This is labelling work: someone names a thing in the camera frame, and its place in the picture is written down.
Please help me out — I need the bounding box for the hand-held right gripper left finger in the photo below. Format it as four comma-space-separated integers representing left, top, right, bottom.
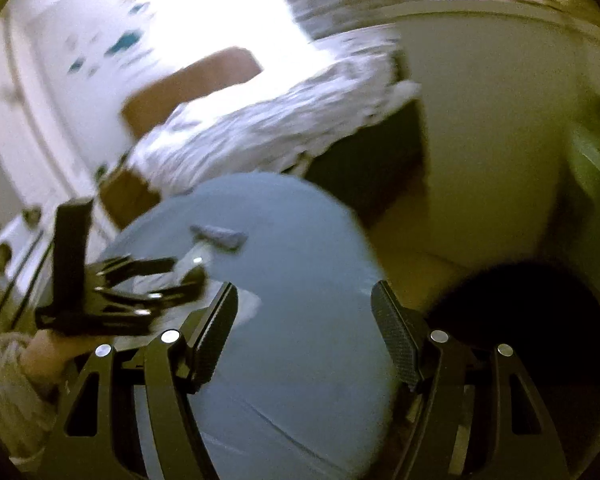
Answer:
40, 282, 240, 480

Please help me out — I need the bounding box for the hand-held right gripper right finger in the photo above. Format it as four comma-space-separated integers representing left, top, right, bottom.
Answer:
370, 280, 571, 480

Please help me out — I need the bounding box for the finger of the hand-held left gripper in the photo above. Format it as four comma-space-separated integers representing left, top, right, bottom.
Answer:
92, 257, 177, 279
95, 264, 207, 312

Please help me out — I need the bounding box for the black trash bin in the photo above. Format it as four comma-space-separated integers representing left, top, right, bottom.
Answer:
422, 259, 600, 461

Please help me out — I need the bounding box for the person's left forearm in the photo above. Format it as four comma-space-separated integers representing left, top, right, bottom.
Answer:
0, 332, 56, 467

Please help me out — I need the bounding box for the person's left hand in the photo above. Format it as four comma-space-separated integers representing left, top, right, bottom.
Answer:
19, 329, 88, 401

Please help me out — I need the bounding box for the grey crumpled paper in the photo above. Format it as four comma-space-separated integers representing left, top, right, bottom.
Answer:
190, 224, 248, 252

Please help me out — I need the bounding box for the round blue table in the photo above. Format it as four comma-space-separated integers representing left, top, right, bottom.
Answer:
97, 172, 401, 480

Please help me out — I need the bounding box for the white wardrobe door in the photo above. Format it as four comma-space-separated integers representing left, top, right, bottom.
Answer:
0, 0, 146, 311

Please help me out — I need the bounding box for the dark bed base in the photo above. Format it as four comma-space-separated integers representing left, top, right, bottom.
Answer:
300, 55, 428, 226

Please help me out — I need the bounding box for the bed with patterned duvet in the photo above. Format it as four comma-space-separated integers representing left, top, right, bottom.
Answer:
127, 35, 423, 198

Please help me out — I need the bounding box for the large blue cloud sticker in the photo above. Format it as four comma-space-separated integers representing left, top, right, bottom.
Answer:
107, 30, 145, 56

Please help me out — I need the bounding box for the white cabinet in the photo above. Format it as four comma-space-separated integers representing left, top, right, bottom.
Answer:
375, 0, 600, 271

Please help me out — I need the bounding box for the green plastic container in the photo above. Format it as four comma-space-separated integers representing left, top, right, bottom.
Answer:
567, 120, 600, 211

